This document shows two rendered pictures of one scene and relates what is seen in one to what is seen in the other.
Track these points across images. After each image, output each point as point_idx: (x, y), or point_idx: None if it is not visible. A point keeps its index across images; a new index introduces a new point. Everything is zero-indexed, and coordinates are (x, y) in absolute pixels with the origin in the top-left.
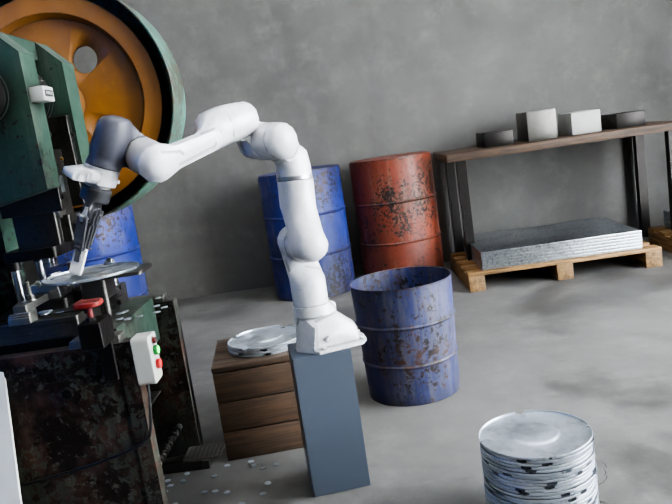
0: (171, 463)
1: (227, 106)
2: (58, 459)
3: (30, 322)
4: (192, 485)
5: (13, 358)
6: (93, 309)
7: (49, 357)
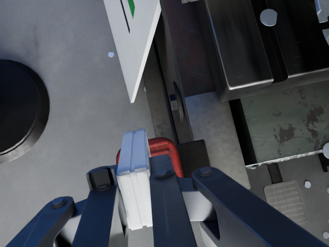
0: (268, 168)
1: None
2: (172, 94)
3: (184, 2)
4: (288, 167)
5: (163, 3)
6: (324, 73)
7: (176, 64)
